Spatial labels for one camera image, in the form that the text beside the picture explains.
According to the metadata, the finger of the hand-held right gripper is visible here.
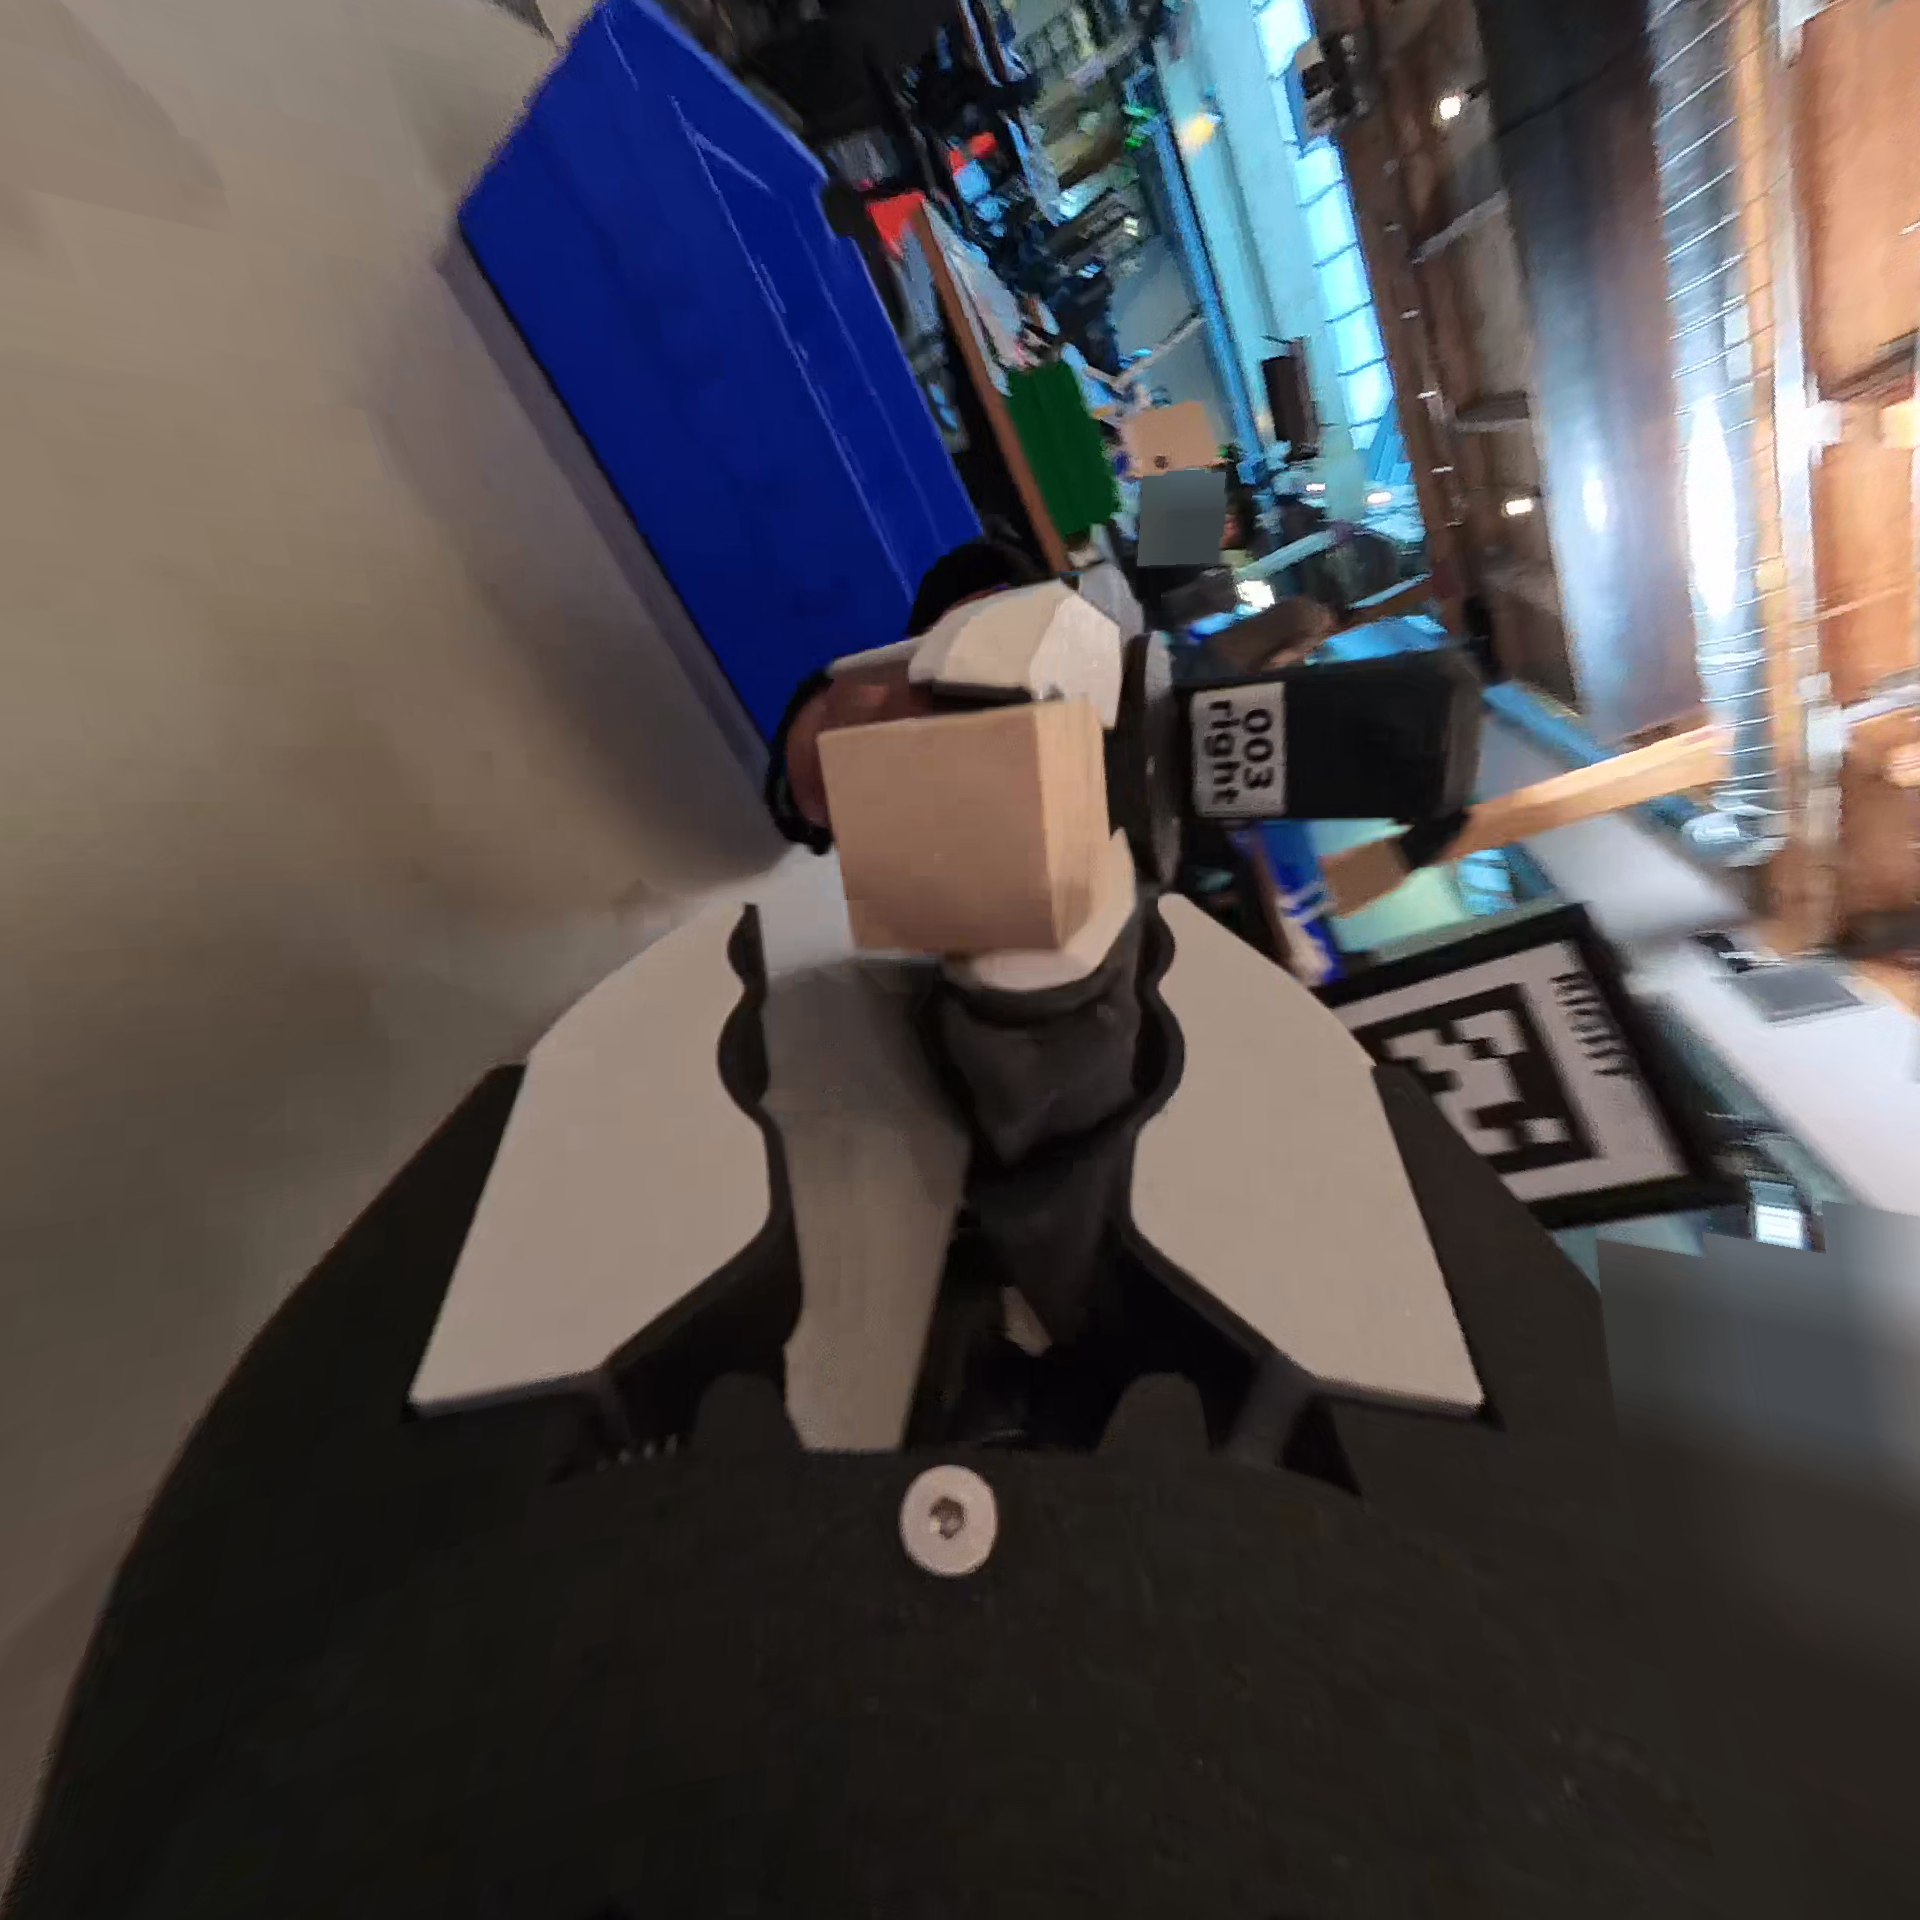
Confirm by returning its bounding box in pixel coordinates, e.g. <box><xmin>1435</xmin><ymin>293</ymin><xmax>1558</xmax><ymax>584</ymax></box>
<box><xmin>904</xmin><ymin>582</ymin><xmax>1129</xmax><ymax>720</ymax></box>
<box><xmin>943</xmin><ymin>830</ymin><xmax>1145</xmax><ymax>994</ymax></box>

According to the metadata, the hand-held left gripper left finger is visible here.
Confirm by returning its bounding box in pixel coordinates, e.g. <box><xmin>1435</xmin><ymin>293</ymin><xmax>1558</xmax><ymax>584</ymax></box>
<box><xmin>408</xmin><ymin>899</ymin><xmax>800</xmax><ymax>1425</ymax></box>

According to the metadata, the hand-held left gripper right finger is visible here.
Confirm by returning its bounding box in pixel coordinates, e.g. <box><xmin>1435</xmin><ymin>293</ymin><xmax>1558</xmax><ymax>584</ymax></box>
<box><xmin>1118</xmin><ymin>891</ymin><xmax>1489</xmax><ymax>1425</ymax></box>

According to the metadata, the pale grained wooden cube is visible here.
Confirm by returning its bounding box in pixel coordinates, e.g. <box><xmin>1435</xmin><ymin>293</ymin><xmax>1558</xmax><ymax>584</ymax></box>
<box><xmin>816</xmin><ymin>698</ymin><xmax>1115</xmax><ymax>955</ymax></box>

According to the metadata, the blue plastic bin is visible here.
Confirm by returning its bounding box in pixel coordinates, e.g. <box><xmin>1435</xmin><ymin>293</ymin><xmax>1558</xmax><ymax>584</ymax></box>
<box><xmin>454</xmin><ymin>0</ymin><xmax>988</xmax><ymax>753</ymax></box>

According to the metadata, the person's right forearm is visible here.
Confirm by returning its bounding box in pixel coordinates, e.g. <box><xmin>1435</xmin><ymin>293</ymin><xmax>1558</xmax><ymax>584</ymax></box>
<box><xmin>935</xmin><ymin>958</ymin><xmax>1173</xmax><ymax>1354</ymax></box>

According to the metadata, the person's right hand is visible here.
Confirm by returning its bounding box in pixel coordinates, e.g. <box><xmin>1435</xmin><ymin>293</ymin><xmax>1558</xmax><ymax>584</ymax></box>
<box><xmin>816</xmin><ymin>667</ymin><xmax>943</xmax><ymax>741</ymax></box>

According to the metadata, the wooden board stand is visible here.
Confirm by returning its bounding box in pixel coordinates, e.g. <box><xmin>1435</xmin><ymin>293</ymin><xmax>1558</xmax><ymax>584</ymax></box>
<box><xmin>1120</xmin><ymin>398</ymin><xmax>1220</xmax><ymax>484</ymax></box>

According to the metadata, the black white marker sign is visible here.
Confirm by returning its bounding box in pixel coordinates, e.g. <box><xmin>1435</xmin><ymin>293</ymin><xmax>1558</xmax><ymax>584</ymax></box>
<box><xmin>1317</xmin><ymin>899</ymin><xmax>1745</xmax><ymax>1237</ymax></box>

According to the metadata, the wooden top table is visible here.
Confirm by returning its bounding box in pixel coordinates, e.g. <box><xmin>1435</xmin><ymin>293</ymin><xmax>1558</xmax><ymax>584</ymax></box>
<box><xmin>912</xmin><ymin>199</ymin><xmax>1077</xmax><ymax>577</ymax></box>

